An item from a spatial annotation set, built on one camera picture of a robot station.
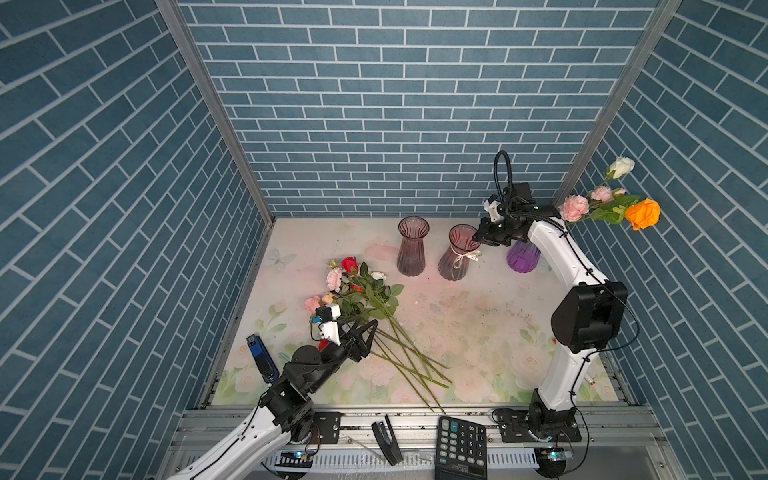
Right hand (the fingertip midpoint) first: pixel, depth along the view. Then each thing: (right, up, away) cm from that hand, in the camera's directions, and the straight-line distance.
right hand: (472, 233), depth 90 cm
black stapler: (-25, -50, -19) cm, 59 cm away
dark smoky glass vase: (-18, -6, +6) cm, 20 cm away
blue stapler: (-60, -35, -9) cm, 70 cm away
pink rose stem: (+33, +8, -10) cm, 35 cm away
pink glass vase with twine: (-5, -9, +2) cm, 11 cm away
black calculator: (-8, -52, -20) cm, 56 cm away
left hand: (-29, -23, -16) cm, 41 cm away
